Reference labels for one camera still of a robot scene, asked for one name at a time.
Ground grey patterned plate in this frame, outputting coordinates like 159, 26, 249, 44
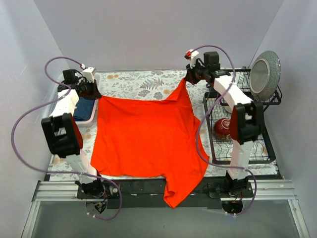
248, 51, 281, 102

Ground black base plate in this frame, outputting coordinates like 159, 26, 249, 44
75, 177, 254, 209

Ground aluminium frame rail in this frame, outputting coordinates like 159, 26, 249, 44
22, 179, 309, 238

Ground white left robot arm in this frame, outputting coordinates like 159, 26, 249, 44
41, 67, 106, 198

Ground floral patterned table cloth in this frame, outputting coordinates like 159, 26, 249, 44
46, 70, 278, 181

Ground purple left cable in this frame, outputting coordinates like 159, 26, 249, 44
11, 56, 123, 221

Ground orange t shirt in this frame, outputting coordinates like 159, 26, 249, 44
91, 80, 209, 208

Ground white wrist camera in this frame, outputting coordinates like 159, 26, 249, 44
80, 64, 97, 83
184, 49, 199, 68

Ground white plastic basket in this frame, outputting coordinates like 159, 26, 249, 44
44, 72, 102, 127

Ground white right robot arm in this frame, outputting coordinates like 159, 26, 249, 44
185, 50, 264, 197

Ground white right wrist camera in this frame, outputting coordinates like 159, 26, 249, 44
184, 49, 199, 68

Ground red bowl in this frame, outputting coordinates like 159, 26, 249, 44
213, 118, 231, 140

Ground grey blue rolled shirt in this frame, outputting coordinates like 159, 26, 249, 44
73, 97, 95, 121

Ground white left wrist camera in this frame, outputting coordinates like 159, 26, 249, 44
80, 64, 97, 83

